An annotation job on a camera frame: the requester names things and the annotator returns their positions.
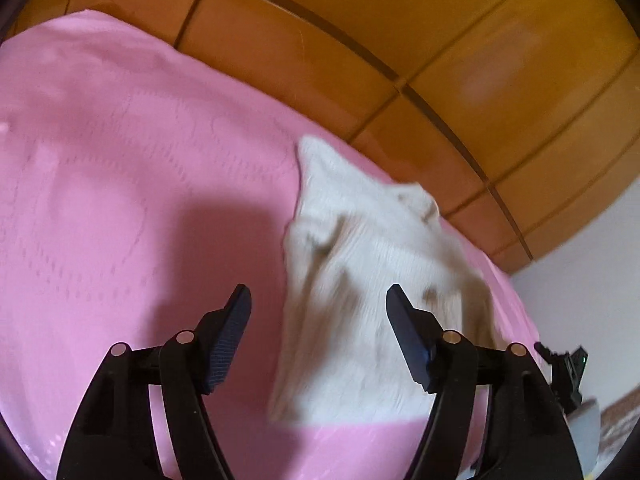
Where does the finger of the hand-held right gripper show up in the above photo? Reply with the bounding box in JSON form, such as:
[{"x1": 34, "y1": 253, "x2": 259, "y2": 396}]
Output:
[
  {"x1": 564, "y1": 344, "x2": 589, "y2": 410},
  {"x1": 534, "y1": 341, "x2": 567, "y2": 378}
]

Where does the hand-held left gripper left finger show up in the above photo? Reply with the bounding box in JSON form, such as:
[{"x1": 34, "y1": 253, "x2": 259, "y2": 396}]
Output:
[{"x1": 56, "y1": 284, "x2": 252, "y2": 480}]

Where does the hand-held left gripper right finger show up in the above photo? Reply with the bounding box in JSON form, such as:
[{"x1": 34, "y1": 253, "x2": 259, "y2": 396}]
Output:
[{"x1": 386, "y1": 284, "x2": 583, "y2": 480}]

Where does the white knit sweater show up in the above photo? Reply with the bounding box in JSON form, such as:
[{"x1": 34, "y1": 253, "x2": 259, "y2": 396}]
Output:
[{"x1": 268, "y1": 135, "x2": 501, "y2": 423}]

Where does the pink patterned blanket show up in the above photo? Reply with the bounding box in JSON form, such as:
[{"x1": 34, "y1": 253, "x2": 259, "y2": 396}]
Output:
[{"x1": 0, "y1": 8, "x2": 546, "y2": 480}]

